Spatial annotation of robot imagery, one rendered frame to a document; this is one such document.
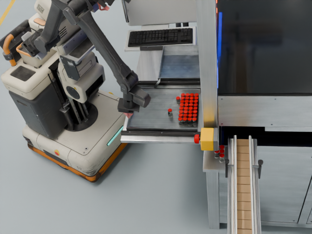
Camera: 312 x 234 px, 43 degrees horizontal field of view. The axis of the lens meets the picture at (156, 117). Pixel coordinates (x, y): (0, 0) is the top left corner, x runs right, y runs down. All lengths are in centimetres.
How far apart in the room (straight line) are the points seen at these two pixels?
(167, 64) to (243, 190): 90
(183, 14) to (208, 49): 119
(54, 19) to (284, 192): 141
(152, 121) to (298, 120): 68
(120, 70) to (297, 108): 74
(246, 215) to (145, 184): 131
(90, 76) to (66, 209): 96
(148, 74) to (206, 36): 85
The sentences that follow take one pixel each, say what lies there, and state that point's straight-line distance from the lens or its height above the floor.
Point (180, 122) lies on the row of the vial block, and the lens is 190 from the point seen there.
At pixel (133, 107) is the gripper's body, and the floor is 101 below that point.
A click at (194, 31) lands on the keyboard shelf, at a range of 257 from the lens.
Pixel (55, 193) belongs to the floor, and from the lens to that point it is 295.
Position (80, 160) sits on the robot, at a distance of 269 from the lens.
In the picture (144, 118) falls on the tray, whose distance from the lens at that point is 198.
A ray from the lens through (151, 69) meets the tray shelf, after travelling 223.
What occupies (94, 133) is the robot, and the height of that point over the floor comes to 28.
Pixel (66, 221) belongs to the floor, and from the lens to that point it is 281.
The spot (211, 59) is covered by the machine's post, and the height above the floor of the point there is 140.
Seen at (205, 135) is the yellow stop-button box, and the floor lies 103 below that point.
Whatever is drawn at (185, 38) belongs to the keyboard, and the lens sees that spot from 248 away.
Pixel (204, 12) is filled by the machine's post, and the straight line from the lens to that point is 134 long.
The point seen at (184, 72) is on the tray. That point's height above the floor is 88.
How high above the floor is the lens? 237
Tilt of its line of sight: 49 degrees down
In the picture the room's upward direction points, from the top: 11 degrees counter-clockwise
